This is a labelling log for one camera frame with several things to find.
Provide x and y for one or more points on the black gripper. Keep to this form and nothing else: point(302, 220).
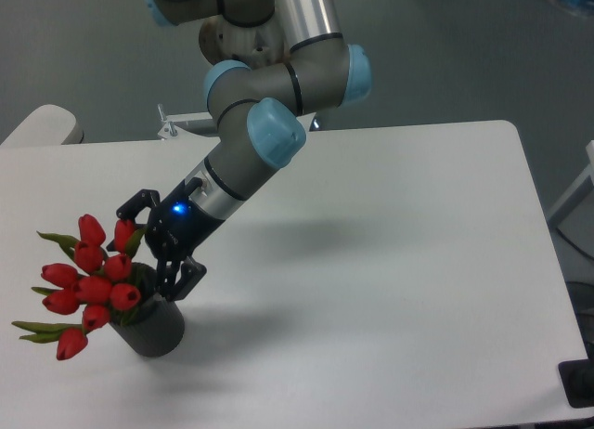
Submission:
point(176, 227)

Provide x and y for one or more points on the red tulip bouquet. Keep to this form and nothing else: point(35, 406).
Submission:
point(102, 281)

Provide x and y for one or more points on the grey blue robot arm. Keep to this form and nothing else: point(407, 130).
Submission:
point(256, 112)

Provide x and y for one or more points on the dark grey ribbed vase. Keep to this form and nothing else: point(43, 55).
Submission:
point(154, 327)

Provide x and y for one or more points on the white chair back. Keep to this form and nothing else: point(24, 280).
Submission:
point(48, 125)

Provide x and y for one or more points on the black device at table edge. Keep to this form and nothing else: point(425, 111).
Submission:
point(577, 382)

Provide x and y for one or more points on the white furniture frame right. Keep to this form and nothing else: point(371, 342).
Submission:
point(578, 190)

